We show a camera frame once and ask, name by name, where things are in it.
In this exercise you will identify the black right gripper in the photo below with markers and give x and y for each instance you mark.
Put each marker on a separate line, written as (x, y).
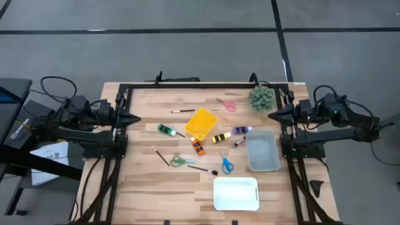
(293, 115)

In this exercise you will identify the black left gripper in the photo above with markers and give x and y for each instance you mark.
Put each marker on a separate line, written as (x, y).
(116, 117)

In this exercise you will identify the green paint bottle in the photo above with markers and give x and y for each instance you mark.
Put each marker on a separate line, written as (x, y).
(165, 129)

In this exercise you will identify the purple paint bottle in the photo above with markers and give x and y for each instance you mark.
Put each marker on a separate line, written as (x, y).
(241, 130)

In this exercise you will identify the short wide-bristle black paintbrush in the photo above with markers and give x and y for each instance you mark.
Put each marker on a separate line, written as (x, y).
(239, 142)

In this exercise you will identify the pink scissors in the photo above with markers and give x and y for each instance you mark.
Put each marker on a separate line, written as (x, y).
(230, 106)

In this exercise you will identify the green scissors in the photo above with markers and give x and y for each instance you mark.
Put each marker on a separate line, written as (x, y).
(176, 161)

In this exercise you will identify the yellow paint bottle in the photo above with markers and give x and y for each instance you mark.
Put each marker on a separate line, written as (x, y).
(221, 137)

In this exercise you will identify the yellow plastic basket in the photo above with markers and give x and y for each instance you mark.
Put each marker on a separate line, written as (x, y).
(201, 124)

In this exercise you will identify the orange paint bottle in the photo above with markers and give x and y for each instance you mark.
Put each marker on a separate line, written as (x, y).
(197, 147)

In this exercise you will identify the blue scissors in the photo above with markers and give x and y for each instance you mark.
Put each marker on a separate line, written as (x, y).
(227, 167)

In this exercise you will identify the long wide-bristle black paintbrush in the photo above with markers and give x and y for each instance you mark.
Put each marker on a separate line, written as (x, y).
(201, 169)

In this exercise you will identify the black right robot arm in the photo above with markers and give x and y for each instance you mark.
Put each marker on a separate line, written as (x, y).
(328, 136)

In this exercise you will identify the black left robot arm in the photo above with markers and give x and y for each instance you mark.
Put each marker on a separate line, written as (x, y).
(78, 134)

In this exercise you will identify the green artificial plant ball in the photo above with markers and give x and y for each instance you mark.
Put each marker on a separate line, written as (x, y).
(262, 98)

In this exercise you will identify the grey plastic bin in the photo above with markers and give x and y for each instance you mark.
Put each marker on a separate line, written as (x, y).
(262, 151)

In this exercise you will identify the white paper sheet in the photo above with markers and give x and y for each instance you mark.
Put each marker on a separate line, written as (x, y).
(47, 156)

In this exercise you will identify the white plastic bin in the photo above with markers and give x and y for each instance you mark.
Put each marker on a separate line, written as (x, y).
(236, 193)

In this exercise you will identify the black box with white logo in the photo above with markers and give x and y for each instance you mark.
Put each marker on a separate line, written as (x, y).
(22, 128)

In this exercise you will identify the black stand base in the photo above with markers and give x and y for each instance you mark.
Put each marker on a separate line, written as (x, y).
(392, 120)

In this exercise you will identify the black desk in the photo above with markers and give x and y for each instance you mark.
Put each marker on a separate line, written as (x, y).
(12, 90)

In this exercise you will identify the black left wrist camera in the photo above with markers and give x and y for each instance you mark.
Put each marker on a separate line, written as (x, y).
(104, 108)

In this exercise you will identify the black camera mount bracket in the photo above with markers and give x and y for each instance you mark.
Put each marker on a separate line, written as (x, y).
(175, 79)

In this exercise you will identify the black plastic bracket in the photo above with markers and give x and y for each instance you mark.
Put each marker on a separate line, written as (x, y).
(316, 187)

